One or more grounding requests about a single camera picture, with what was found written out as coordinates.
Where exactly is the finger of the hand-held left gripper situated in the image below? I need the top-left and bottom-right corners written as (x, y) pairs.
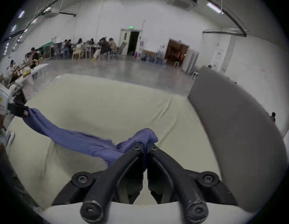
top-left (13, 87), bottom-right (27, 105)
top-left (8, 104), bottom-right (30, 118)

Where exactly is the long white table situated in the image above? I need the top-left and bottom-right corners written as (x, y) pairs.
top-left (15, 63), bottom-right (49, 84)

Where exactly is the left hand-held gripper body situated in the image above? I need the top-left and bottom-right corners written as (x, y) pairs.
top-left (0, 83), bottom-right (14, 116)

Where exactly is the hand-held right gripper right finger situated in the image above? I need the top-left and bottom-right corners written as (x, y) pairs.
top-left (147, 145), bottom-right (239, 224)

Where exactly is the black office chair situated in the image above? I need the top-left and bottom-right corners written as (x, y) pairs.
top-left (115, 42), bottom-right (127, 60)

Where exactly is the grey padded headboard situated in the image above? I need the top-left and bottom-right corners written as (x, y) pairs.
top-left (187, 67), bottom-right (289, 214)

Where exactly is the dark blue shirt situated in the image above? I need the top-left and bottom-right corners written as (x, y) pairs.
top-left (24, 107), bottom-right (159, 168)

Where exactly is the group of people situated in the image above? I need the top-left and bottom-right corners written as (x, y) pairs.
top-left (61, 37), bottom-right (118, 61)

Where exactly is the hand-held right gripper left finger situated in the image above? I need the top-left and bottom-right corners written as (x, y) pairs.
top-left (52, 145), bottom-right (144, 224)

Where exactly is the group of water jugs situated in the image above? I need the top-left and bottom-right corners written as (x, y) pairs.
top-left (140, 50), bottom-right (167, 65)

